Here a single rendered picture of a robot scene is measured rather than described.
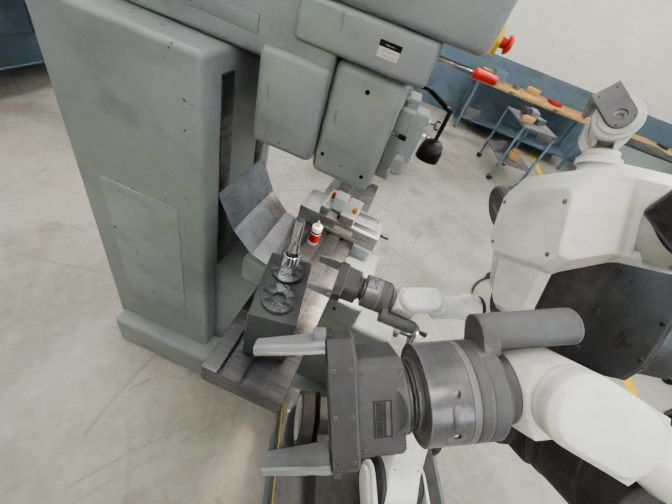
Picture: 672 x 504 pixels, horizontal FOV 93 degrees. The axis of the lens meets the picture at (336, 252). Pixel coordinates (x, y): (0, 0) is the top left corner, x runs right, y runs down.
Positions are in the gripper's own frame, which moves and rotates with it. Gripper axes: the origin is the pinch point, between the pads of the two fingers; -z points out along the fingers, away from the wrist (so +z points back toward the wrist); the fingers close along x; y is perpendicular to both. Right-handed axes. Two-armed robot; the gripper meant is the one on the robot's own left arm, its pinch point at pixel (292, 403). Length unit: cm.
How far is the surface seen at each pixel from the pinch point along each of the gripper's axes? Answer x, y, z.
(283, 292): 0, -53, -5
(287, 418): -62, -101, -10
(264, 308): -3, -50, -9
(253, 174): 39, -101, -18
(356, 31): 59, -45, 15
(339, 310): -16, -93, 13
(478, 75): 48, -41, 41
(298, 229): 16, -48, 0
